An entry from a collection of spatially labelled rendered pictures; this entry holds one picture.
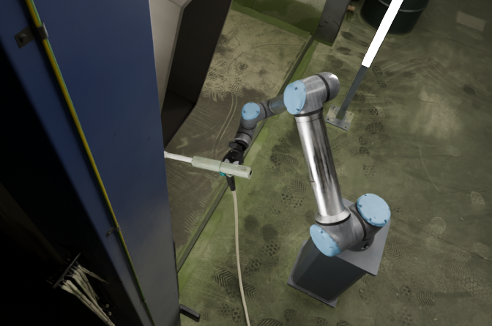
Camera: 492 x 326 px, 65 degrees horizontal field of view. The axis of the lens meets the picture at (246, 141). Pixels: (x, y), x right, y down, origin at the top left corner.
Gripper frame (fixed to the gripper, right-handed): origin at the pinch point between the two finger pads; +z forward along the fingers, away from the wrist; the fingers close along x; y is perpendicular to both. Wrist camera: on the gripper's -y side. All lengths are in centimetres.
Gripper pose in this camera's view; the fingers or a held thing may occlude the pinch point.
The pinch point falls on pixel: (227, 173)
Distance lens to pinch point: 193.3
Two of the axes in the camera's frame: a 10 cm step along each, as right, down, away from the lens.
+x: -9.5, -1.8, 2.7
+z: -3.1, 7.5, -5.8
